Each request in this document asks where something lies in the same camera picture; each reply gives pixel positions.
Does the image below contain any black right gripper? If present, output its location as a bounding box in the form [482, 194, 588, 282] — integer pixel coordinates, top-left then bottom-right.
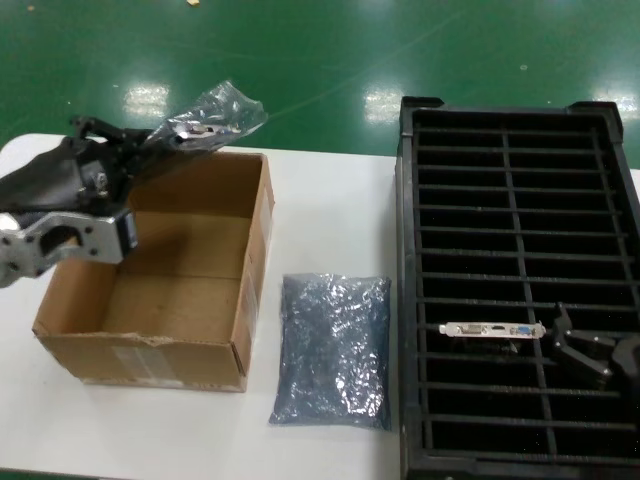
[548, 301, 640, 390]

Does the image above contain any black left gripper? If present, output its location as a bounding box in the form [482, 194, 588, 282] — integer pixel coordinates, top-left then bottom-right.
[0, 114, 177, 221]

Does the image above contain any grey translucent antistatic bag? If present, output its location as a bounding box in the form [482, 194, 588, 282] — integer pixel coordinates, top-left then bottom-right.
[268, 272, 393, 432]
[144, 78, 270, 154]

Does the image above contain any black slotted container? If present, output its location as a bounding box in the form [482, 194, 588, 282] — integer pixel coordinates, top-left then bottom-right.
[394, 94, 640, 480]

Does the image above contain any brown cardboard box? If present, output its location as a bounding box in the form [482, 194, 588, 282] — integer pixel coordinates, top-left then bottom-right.
[32, 147, 276, 395]

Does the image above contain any graphics card with silver bracket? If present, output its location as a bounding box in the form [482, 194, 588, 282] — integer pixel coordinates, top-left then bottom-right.
[438, 321, 546, 357]

